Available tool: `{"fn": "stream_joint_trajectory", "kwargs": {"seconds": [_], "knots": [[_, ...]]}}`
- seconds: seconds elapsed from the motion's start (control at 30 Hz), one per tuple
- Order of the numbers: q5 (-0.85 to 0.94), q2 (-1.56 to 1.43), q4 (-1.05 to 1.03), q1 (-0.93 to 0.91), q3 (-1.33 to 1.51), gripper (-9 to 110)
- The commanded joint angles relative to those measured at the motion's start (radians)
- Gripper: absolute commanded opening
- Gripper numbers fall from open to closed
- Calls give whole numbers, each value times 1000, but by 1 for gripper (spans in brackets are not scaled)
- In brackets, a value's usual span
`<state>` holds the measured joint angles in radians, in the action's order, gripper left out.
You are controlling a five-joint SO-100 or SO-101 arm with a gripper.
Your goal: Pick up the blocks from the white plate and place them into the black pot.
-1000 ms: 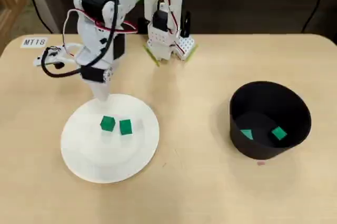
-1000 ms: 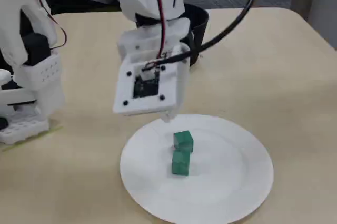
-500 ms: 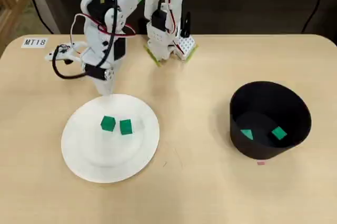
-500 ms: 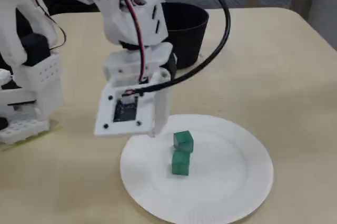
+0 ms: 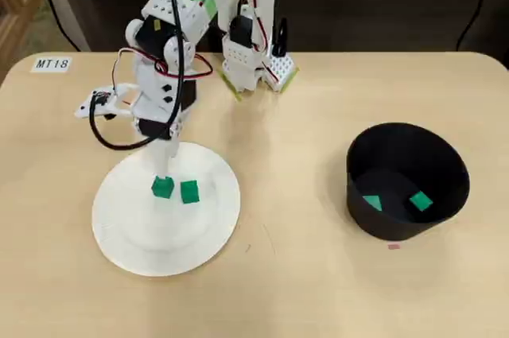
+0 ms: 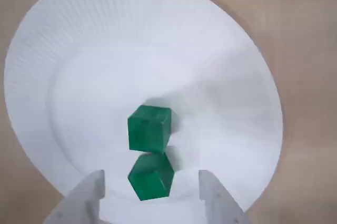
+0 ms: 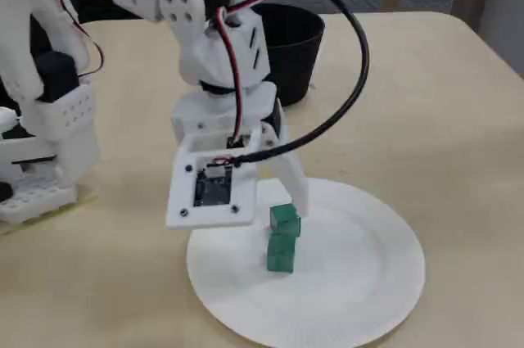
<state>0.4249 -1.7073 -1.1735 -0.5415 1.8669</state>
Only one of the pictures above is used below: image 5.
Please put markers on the black table clamp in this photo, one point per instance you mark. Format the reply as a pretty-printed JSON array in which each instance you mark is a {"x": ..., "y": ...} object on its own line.
[{"x": 279, "y": 51}]

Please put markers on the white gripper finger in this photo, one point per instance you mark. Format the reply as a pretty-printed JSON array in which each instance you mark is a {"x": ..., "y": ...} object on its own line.
[{"x": 163, "y": 157}]

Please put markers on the green tape strip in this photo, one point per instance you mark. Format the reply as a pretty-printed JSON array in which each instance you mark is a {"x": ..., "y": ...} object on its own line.
[
  {"x": 231, "y": 87},
  {"x": 293, "y": 77}
]

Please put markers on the black pot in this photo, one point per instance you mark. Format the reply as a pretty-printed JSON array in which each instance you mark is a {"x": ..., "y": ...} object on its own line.
[{"x": 378, "y": 222}]

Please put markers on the green cube block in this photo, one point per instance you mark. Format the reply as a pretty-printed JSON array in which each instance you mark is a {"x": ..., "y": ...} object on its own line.
[
  {"x": 163, "y": 189},
  {"x": 189, "y": 192},
  {"x": 420, "y": 200},
  {"x": 374, "y": 203}
]

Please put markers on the small pink sticker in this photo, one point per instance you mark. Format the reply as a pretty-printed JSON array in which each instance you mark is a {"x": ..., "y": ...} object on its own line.
[{"x": 395, "y": 247}]

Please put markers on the wooden lattice frame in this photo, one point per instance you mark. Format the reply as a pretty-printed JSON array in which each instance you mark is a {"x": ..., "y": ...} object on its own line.
[{"x": 16, "y": 8}]

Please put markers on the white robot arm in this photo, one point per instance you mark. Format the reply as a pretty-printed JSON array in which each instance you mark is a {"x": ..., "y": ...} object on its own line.
[{"x": 191, "y": 12}]

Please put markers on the white round plate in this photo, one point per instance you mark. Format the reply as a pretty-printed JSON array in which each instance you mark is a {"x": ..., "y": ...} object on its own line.
[{"x": 167, "y": 242}]

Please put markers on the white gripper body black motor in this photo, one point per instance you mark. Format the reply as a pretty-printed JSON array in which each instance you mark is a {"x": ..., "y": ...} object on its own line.
[{"x": 153, "y": 128}]

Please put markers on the white perforated base plate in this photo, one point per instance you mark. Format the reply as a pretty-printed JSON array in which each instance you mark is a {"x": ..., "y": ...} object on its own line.
[{"x": 283, "y": 69}]

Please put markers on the white MT18 label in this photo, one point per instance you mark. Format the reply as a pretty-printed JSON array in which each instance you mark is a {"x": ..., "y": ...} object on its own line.
[{"x": 51, "y": 63}]

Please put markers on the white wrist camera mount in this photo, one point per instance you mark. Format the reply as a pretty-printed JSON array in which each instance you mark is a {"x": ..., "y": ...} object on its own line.
[{"x": 81, "y": 110}]

